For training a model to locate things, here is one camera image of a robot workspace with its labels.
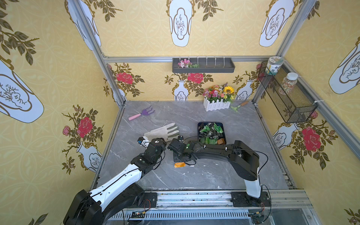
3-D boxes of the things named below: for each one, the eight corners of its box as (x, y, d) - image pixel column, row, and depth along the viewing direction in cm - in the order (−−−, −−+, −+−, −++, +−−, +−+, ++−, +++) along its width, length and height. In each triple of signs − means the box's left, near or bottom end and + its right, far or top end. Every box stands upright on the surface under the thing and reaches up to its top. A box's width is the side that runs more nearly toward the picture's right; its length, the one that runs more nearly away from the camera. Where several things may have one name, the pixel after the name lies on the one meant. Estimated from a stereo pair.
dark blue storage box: (198, 146, 97) (199, 142, 93) (197, 126, 107) (197, 122, 103) (225, 145, 97) (227, 142, 92) (221, 126, 107) (223, 122, 103)
